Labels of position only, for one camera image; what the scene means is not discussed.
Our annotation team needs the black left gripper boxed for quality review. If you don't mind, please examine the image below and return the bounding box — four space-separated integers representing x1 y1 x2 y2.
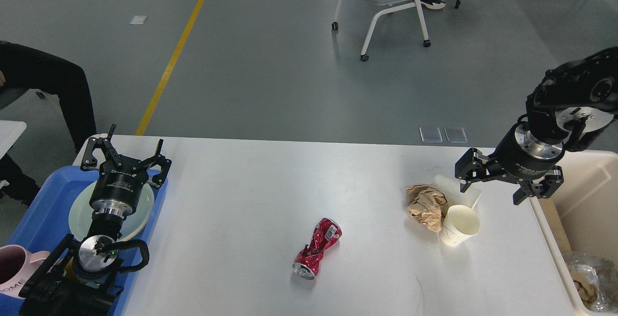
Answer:
80 124 172 219

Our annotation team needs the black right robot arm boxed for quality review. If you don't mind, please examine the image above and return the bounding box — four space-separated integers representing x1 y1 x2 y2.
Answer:
455 47 618 204

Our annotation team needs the beige plastic bin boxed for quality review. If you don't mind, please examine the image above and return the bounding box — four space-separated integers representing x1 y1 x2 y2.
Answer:
529 149 618 316

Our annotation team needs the crushed red soda can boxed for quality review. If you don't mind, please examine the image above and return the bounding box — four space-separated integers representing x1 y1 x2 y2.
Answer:
292 217 343 280

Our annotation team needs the brown paper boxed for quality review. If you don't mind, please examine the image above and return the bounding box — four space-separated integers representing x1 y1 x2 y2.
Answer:
405 184 448 233
569 270 599 309

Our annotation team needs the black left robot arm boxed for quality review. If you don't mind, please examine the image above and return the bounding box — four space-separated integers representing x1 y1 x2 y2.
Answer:
18 125 172 316

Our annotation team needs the brown paper bag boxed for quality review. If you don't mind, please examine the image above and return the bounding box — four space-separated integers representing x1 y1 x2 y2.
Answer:
538 199 573 254

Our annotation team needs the pink HOME mug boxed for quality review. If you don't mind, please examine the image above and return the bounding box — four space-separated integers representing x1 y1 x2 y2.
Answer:
0 244 50 299

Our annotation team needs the green plate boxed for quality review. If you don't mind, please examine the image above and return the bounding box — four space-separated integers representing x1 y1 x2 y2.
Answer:
69 182 155 241

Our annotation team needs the white paper cup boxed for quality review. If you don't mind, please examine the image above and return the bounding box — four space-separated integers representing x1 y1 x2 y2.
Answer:
439 204 480 247

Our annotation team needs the clear plastic wrap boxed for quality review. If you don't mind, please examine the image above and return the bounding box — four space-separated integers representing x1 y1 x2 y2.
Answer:
562 252 618 313

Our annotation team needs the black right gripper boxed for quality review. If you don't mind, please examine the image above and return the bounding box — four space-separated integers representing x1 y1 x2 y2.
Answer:
454 124 565 205

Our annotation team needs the dark seated figure left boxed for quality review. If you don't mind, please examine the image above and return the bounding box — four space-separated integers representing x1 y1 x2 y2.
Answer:
0 41 97 208

